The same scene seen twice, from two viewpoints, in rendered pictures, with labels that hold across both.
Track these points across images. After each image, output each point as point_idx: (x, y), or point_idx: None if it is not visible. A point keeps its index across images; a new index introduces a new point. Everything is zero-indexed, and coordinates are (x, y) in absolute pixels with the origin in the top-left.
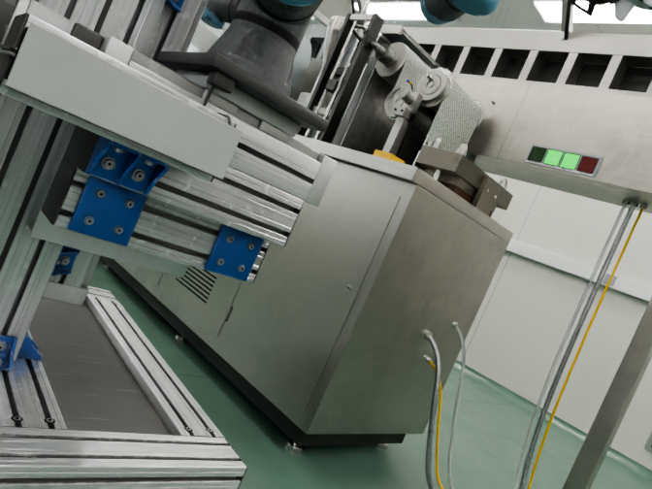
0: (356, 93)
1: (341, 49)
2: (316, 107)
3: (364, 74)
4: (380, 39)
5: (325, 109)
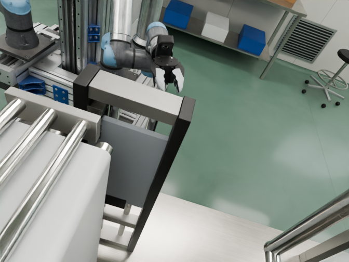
0: (97, 242)
1: (159, 164)
2: (131, 213)
3: (100, 222)
4: (105, 171)
5: (110, 207)
